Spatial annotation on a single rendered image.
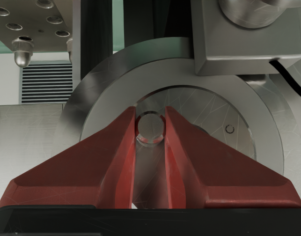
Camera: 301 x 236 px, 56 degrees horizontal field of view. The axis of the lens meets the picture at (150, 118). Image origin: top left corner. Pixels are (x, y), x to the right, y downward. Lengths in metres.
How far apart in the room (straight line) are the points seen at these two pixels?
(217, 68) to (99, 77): 0.07
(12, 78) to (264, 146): 3.12
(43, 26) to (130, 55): 0.34
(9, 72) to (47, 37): 2.73
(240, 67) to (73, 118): 0.10
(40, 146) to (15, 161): 0.05
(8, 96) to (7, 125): 2.65
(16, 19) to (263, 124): 0.41
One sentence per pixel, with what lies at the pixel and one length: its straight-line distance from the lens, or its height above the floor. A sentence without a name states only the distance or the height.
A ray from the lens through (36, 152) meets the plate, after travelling 0.52.
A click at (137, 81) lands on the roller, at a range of 0.16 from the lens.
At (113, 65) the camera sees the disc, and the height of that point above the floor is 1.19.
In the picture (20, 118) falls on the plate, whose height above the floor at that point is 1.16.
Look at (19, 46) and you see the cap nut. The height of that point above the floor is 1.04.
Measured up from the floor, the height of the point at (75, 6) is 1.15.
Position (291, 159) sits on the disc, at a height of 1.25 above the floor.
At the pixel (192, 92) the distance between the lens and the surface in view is 0.15.
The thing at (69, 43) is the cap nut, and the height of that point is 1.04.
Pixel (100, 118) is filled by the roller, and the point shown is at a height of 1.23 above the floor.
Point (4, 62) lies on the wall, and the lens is 3.31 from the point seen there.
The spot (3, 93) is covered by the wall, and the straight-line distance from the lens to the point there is 3.22.
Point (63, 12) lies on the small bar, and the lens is 0.42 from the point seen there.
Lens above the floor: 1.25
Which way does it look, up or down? 10 degrees down
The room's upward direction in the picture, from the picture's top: 178 degrees clockwise
